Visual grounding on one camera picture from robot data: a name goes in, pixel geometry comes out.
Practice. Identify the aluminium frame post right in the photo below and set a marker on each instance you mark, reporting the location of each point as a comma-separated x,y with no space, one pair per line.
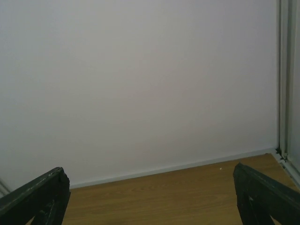
288,28

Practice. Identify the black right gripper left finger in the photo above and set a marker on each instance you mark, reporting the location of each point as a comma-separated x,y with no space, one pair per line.
42,201

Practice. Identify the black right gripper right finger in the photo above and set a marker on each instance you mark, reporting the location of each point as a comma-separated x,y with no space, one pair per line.
261,199

